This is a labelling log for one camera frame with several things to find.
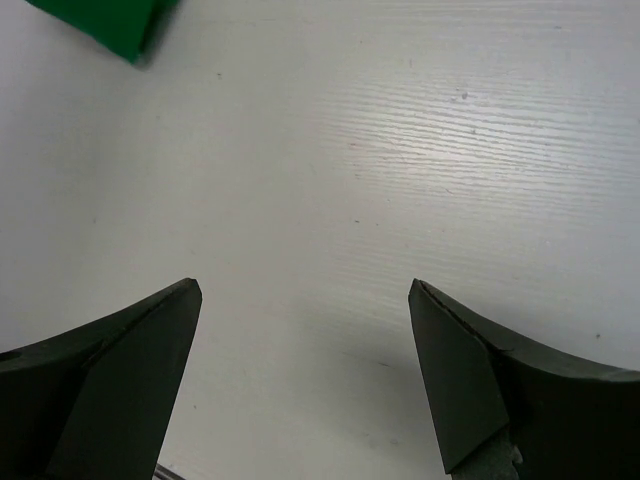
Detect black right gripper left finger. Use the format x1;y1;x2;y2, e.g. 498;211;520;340
1;278;202;479

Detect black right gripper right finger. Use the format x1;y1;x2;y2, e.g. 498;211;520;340
408;280;639;479

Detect green t-shirt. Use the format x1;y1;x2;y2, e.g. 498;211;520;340
29;0;179;64

